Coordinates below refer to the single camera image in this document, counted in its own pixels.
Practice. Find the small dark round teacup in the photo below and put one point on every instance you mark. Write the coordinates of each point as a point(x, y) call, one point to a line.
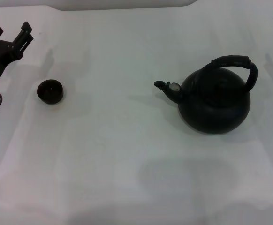
point(50, 92)

